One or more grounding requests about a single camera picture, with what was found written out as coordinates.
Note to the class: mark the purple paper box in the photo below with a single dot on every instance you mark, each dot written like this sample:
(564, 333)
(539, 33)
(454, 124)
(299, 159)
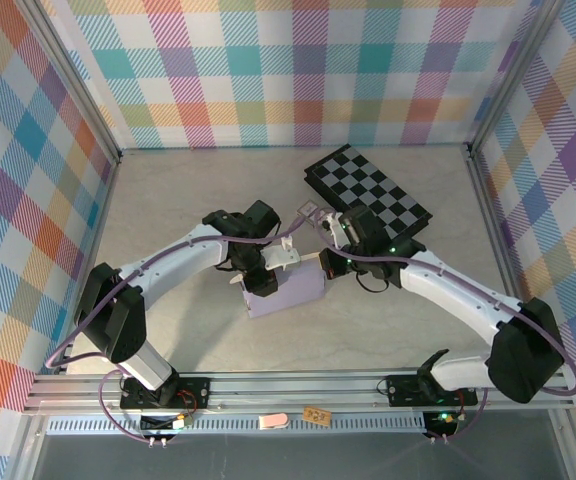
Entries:
(298, 290)

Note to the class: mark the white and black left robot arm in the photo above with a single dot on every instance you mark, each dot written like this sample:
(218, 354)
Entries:
(168, 265)

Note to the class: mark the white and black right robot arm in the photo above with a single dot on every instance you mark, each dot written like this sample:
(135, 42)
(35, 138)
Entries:
(468, 300)

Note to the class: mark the black and grey chessboard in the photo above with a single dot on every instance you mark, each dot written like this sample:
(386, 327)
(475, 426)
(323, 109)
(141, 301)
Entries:
(373, 187)

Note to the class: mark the small wooden tag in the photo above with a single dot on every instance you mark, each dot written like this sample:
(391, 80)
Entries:
(315, 415)

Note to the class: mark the black controller board green light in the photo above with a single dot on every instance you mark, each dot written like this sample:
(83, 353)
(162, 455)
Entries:
(440, 422)

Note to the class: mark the pink and white eraser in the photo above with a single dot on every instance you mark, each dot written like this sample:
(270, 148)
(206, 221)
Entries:
(273, 421)

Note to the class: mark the black controller board yellow connector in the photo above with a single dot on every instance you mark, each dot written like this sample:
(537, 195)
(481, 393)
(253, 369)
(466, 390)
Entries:
(168, 424)

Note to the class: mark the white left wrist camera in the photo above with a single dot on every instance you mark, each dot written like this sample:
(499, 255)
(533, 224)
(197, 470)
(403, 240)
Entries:
(283, 256)

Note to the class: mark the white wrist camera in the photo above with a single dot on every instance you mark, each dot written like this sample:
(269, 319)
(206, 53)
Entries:
(283, 256)
(309, 207)

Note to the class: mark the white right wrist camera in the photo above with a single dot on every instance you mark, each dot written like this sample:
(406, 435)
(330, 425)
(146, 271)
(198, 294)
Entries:
(309, 207)

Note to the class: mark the aluminium side rail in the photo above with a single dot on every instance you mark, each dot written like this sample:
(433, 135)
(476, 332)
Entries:
(93, 250)
(500, 255)

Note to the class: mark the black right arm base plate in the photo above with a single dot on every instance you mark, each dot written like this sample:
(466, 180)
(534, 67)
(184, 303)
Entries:
(405, 390)

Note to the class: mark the aluminium mounting rail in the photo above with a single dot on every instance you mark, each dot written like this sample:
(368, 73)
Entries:
(293, 387)

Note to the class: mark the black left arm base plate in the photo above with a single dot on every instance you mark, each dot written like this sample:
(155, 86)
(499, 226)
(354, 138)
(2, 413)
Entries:
(193, 392)

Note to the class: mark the aluminium frame post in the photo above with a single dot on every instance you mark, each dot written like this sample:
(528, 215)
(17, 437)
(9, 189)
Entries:
(515, 75)
(68, 85)

